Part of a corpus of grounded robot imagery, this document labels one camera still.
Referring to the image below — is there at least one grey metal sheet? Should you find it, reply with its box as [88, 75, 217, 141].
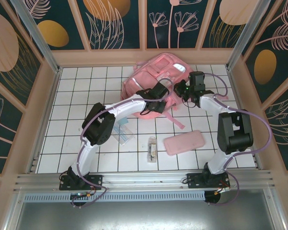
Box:
[4, 189, 288, 230]

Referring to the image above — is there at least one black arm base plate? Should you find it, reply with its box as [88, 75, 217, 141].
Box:
[186, 172, 231, 190]
[59, 174, 104, 191]

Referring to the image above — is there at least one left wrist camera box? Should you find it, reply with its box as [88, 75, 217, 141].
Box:
[150, 82, 170, 98]

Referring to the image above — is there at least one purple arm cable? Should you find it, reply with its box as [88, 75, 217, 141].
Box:
[78, 79, 175, 208]
[203, 72, 273, 207]

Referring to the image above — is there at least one aluminium mounting rail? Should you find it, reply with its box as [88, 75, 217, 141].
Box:
[13, 169, 278, 192]

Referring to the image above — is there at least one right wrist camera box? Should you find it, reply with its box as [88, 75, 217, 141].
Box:
[188, 71, 205, 87]

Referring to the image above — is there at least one slotted grey cable duct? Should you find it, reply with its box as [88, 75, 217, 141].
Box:
[24, 192, 206, 202]

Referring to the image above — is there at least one small clear bag of stationery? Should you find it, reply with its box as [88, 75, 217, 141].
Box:
[146, 136, 158, 164]

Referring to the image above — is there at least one aluminium frame post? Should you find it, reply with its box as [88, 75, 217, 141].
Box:
[9, 0, 62, 74]
[227, 0, 278, 70]

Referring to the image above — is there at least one small wiring connector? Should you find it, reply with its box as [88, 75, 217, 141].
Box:
[70, 191, 93, 200]
[213, 185, 231, 195]

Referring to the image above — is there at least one clear bag of blue pens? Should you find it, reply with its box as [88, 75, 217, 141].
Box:
[111, 123, 135, 146]

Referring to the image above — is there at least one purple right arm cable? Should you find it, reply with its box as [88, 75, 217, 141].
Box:
[203, 72, 273, 207]

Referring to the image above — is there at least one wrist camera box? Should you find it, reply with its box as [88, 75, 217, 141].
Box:
[150, 82, 170, 98]
[188, 71, 205, 87]

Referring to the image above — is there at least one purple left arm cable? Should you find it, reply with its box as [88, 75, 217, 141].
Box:
[78, 79, 175, 208]

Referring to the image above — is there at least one pink pencil case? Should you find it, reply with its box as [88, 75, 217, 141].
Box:
[163, 130, 206, 156]

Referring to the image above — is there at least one pink student backpack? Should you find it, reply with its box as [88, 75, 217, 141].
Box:
[121, 54, 229, 130]

